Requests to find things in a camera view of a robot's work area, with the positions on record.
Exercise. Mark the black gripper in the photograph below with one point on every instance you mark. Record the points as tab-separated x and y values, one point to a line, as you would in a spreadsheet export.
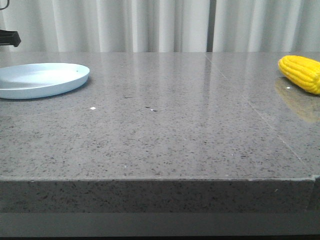
9	38

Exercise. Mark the light blue round plate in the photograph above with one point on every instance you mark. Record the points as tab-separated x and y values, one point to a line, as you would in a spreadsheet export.
40	80

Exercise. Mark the yellow corn cob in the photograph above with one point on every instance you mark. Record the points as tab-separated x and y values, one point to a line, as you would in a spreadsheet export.
302	71

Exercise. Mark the white pleated curtain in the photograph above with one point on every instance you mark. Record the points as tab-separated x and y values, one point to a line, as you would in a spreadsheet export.
162	25

